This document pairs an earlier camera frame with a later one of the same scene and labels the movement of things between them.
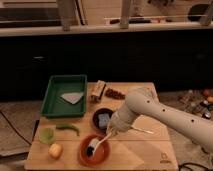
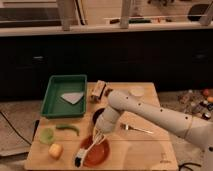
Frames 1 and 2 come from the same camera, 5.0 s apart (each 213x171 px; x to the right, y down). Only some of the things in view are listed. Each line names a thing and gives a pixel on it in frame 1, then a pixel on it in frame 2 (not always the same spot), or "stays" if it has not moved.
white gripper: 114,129 → 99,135
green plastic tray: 55,106 stays
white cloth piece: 72,98 stays
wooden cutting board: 55,141 stays
